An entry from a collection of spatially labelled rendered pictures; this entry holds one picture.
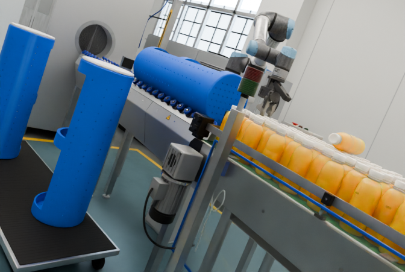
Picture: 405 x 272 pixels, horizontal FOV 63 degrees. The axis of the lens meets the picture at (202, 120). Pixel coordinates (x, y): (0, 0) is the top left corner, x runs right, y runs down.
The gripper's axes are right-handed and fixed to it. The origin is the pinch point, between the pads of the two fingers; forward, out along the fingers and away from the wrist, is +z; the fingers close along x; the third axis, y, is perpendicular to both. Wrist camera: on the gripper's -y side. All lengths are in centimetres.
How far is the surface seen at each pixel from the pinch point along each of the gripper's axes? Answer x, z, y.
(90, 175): 52, 63, 52
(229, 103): 8.3, 0.5, 18.7
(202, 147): 32.6, 20.7, -1.4
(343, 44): -255, -106, 142
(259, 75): 46, -15, -29
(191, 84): 23.8, -1.4, 33.7
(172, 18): -23, -43, 158
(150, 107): 23, 21, 67
